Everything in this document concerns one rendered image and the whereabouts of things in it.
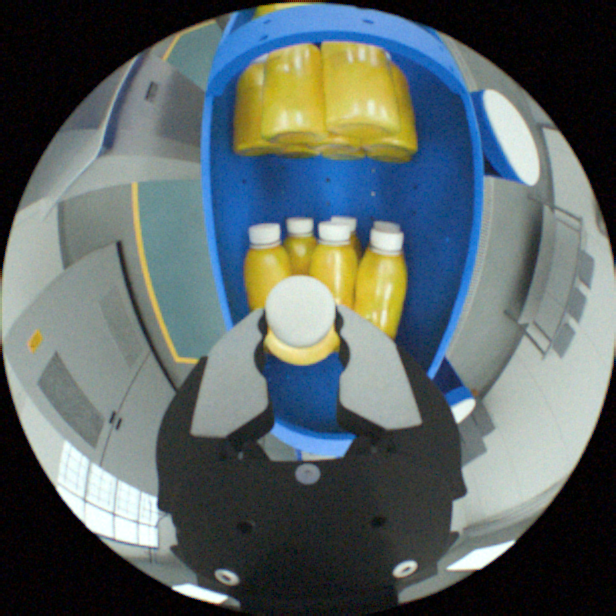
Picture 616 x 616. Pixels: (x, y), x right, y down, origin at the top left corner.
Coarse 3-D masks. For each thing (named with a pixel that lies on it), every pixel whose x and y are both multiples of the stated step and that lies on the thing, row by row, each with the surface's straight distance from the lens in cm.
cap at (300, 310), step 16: (288, 288) 12; (304, 288) 12; (320, 288) 12; (272, 304) 12; (288, 304) 12; (304, 304) 12; (320, 304) 12; (272, 320) 12; (288, 320) 12; (304, 320) 12; (320, 320) 12; (288, 336) 11; (304, 336) 11; (320, 336) 11
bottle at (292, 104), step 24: (288, 48) 26; (312, 48) 27; (264, 72) 26; (288, 72) 23; (312, 72) 24; (264, 96) 23; (288, 96) 21; (312, 96) 22; (264, 120) 22; (288, 120) 20; (312, 120) 20
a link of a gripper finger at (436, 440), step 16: (400, 352) 9; (416, 368) 9; (416, 384) 8; (432, 384) 8; (416, 400) 8; (432, 400) 8; (432, 416) 8; (448, 416) 8; (400, 432) 7; (416, 432) 7; (432, 432) 7; (448, 432) 8; (384, 448) 7; (400, 448) 7; (416, 448) 7; (432, 448) 7; (448, 448) 7; (432, 464) 7; (448, 464) 7; (448, 480) 7; (464, 496) 7
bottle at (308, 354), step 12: (276, 336) 14; (324, 336) 14; (336, 336) 15; (276, 348) 15; (288, 348) 14; (300, 348) 14; (312, 348) 14; (324, 348) 15; (288, 360) 16; (300, 360) 16; (312, 360) 16
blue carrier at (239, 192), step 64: (448, 64) 20; (448, 128) 31; (256, 192) 32; (320, 192) 37; (384, 192) 36; (448, 192) 29; (448, 256) 28; (448, 320) 25; (320, 384) 35; (320, 448) 27
